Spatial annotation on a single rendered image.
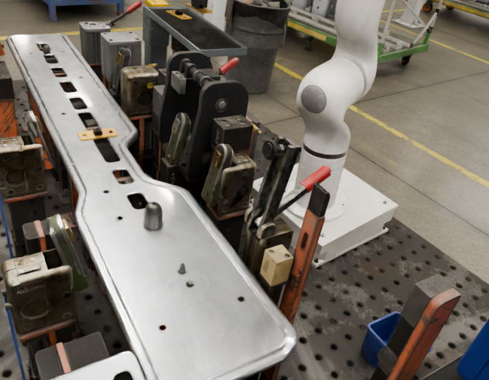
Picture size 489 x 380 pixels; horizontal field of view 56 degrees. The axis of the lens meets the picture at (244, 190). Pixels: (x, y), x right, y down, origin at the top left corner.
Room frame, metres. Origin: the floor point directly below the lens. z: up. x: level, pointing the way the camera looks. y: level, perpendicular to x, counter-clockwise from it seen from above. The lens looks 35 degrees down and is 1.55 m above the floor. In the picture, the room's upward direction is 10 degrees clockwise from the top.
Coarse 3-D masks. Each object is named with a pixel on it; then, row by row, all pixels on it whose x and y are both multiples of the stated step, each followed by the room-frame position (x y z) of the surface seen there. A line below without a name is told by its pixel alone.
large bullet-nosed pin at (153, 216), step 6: (150, 204) 0.63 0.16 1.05; (156, 204) 0.63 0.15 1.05; (150, 210) 0.62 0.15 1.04; (156, 210) 0.62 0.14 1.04; (144, 216) 0.63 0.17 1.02; (150, 216) 0.62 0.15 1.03; (156, 216) 0.62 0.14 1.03; (162, 216) 0.63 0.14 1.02; (144, 222) 0.62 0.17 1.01; (150, 222) 0.62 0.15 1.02; (156, 222) 0.62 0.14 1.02; (150, 228) 0.62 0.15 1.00; (156, 228) 0.62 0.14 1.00
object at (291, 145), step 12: (264, 144) 0.61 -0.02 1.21; (276, 144) 0.60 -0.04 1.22; (288, 144) 0.62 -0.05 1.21; (264, 156) 0.60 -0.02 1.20; (276, 156) 0.63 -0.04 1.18; (288, 156) 0.60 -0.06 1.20; (276, 168) 0.63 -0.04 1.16; (288, 168) 0.61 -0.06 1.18; (264, 180) 0.62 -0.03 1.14; (276, 180) 0.60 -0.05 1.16; (288, 180) 0.61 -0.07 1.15; (264, 192) 0.62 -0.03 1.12; (276, 192) 0.60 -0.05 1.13; (264, 204) 0.62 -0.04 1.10; (276, 204) 0.60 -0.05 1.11; (252, 216) 0.62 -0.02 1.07; (264, 216) 0.59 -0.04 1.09
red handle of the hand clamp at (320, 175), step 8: (320, 168) 0.68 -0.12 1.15; (328, 168) 0.68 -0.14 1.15; (312, 176) 0.67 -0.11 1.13; (320, 176) 0.67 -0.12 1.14; (328, 176) 0.67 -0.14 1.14; (304, 184) 0.65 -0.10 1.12; (312, 184) 0.66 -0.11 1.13; (296, 192) 0.65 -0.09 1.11; (304, 192) 0.65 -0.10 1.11; (288, 200) 0.64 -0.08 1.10; (296, 200) 0.64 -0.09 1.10; (280, 208) 0.62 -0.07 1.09; (256, 224) 0.61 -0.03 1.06
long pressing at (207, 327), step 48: (48, 96) 1.05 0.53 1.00; (96, 96) 1.10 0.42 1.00; (96, 192) 0.69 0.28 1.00; (144, 192) 0.72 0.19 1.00; (96, 240) 0.57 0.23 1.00; (144, 240) 0.59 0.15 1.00; (192, 240) 0.61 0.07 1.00; (144, 288) 0.48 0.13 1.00; (192, 288) 0.50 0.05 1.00; (240, 288) 0.51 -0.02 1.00; (144, 336) 0.40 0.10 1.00; (192, 336) 0.41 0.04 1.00; (240, 336) 0.42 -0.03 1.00; (288, 336) 0.43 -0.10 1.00
